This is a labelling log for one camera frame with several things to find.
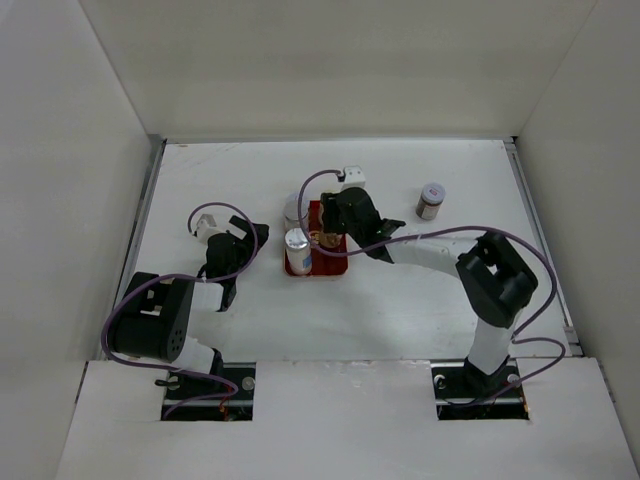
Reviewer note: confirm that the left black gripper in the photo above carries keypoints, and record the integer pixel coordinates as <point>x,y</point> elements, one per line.
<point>246,243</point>

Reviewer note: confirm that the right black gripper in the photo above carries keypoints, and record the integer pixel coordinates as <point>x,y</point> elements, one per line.
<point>330,215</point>

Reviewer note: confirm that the pink cap seasoning bottle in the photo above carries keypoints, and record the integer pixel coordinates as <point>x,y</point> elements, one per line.
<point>329,241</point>

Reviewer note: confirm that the orange label spice jar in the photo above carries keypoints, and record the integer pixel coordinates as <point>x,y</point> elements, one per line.
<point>295,211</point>

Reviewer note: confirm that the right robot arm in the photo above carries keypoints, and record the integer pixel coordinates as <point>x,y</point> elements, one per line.
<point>497,281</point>

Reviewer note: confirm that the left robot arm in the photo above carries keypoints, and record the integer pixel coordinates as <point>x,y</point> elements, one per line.
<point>149,328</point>

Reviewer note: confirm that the dark spice jar white lid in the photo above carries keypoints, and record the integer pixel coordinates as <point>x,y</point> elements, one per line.
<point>431,198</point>

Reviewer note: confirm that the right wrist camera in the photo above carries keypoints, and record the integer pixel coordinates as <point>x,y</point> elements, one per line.
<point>352,177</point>

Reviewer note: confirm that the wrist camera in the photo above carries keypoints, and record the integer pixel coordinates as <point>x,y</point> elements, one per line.
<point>205,228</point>
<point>352,177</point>

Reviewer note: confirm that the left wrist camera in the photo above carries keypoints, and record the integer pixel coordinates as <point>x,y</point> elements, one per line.
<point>205,228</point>

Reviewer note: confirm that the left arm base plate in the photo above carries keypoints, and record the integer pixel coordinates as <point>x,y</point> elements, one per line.
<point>188,399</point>

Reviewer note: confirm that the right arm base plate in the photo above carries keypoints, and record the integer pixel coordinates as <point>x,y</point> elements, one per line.
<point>458,400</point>

